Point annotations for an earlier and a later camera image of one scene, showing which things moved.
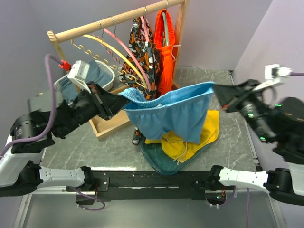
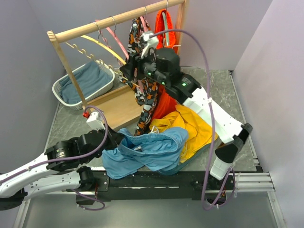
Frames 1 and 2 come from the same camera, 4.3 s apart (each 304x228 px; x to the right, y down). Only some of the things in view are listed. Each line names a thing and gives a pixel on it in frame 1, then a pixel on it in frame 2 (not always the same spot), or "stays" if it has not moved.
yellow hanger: x=143 y=83 → x=81 y=51
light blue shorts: x=182 y=111 → x=159 y=152
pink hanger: x=114 y=34 → x=119 y=44
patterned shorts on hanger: x=140 y=69 stays
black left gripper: x=115 y=103 → x=116 y=137
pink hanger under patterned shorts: x=147 y=34 stays
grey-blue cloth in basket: x=69 y=87 stays
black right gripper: x=230 y=96 → x=135 y=61
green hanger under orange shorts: x=166 y=25 stays
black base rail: x=137 y=185 stays
